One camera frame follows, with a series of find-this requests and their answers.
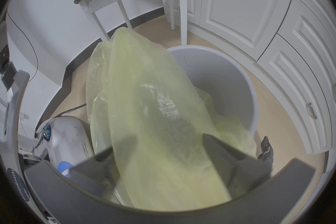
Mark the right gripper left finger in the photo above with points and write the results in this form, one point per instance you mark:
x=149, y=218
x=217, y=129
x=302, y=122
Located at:
x=94, y=173

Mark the crumpled black plastic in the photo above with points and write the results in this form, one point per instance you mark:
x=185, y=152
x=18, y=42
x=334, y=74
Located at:
x=266, y=154

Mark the white trash bin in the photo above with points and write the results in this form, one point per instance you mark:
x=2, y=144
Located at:
x=223, y=86

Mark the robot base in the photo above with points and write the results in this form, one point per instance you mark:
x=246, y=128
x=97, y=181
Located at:
x=68, y=136

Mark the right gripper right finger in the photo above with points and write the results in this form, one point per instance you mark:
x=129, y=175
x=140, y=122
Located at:
x=236, y=170

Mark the yellow plastic bag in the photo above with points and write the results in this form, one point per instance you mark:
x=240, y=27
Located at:
x=147, y=112

